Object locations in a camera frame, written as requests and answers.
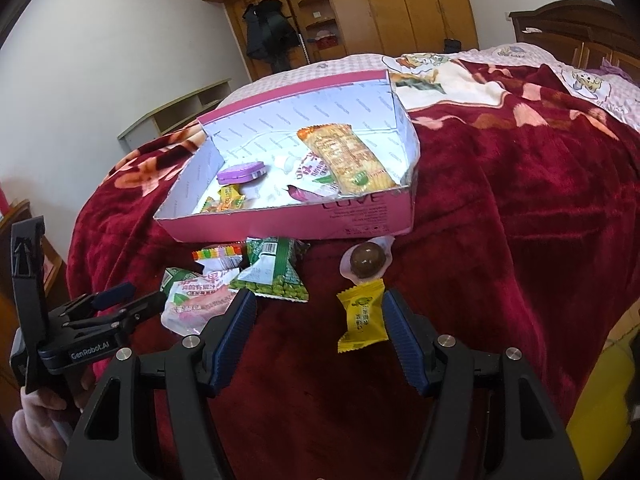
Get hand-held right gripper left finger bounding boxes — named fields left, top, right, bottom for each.
left=60, top=287, right=258, bottom=480

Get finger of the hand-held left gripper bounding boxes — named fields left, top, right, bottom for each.
left=92, top=282, right=137, bottom=311
left=115, top=290, right=168, bottom=332

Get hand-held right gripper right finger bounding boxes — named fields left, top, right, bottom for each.
left=382, top=287, right=583, bottom=480

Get plain yellow candy packet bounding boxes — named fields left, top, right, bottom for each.
left=336, top=280, right=388, bottom=356

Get green pea packet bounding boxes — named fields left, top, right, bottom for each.
left=229, top=237, right=311, bottom=304
left=161, top=266, right=202, bottom=293

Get pink sausage packet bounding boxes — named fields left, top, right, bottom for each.
left=161, top=270, right=240, bottom=336
left=272, top=152, right=351, bottom=205

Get egg-shaped candy cup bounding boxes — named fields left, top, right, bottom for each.
left=340, top=235, right=394, bottom=281

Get rainbow candy strip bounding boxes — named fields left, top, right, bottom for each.
left=192, top=243, right=247, bottom=262

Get pink cardboard box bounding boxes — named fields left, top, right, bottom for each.
left=152, top=69, right=420, bottom=243

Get yellow striped candy packet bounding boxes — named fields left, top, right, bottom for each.
left=201, top=185, right=247, bottom=214

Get purple oval tin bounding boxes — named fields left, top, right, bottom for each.
left=216, top=161, right=266, bottom=184

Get corn snack packet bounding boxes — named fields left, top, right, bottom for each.
left=296, top=125, right=396, bottom=196

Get person's left hand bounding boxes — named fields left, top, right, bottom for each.
left=11, top=367, right=96, bottom=480

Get wooden nightstand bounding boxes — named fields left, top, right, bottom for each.
left=0, top=199, right=68, bottom=306

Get red floral blanket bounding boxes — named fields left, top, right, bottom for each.
left=65, top=57, right=640, bottom=480

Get low white shelf unit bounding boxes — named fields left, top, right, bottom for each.
left=117, top=78, right=232, bottom=149

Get yellow plastic object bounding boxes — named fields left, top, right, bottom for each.
left=565, top=340, right=640, bottom=480

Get black hanging jackets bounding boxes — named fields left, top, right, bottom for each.
left=242, top=0, right=301, bottom=74

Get wooden wardrobe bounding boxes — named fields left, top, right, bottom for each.
left=196, top=0, right=478, bottom=81

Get dark wooden headboard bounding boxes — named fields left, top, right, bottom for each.
left=509, top=0, right=640, bottom=83

